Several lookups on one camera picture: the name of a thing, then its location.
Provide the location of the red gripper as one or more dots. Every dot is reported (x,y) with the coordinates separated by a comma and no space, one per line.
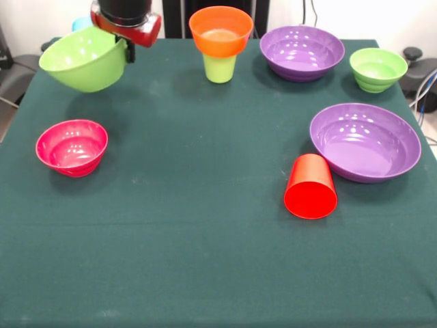
(140,34)

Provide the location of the large green bowl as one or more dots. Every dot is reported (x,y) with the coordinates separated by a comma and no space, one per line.
(85,68)

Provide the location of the blue cup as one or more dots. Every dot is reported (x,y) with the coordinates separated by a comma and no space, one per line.
(81,23)

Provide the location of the orange bowl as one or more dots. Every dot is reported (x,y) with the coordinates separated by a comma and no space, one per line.
(220,46)

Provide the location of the yellow-green cup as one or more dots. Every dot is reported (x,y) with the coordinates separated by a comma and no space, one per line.
(219,70)

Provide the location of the pink bowl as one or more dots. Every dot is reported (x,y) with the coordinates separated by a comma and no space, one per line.
(71,153)

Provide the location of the red cup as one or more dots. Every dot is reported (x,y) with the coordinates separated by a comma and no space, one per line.
(310,201)

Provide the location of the black chair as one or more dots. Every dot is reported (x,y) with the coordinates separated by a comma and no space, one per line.
(17,77)
(421,73)

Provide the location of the purple bowl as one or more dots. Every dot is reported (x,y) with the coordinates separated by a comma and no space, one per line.
(365,147)
(300,51)

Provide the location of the dark green tablecloth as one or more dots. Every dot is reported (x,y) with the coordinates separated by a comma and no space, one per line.
(205,256)

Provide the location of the small green bowl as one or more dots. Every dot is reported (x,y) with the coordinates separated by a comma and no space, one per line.
(377,73)

